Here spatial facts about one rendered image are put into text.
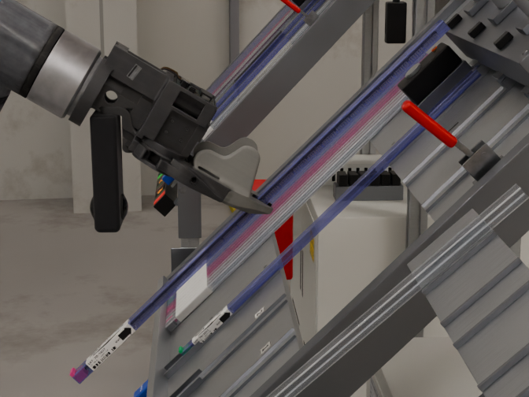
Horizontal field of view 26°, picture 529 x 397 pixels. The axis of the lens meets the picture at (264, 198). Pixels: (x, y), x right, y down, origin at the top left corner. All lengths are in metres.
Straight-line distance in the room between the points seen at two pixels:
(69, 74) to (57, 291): 3.04
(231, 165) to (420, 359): 0.73
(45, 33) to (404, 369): 0.85
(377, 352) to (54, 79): 0.39
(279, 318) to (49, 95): 0.36
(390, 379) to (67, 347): 2.00
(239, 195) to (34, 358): 2.44
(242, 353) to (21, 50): 0.41
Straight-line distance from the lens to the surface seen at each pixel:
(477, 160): 1.07
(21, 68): 1.07
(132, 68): 1.08
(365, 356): 1.08
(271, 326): 1.24
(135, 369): 3.37
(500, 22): 1.24
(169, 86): 1.07
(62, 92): 1.07
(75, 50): 1.08
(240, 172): 1.09
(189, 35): 5.32
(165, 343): 1.50
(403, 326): 1.07
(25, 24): 1.08
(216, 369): 1.28
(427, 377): 1.68
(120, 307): 3.88
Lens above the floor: 1.26
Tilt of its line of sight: 14 degrees down
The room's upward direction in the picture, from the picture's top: straight up
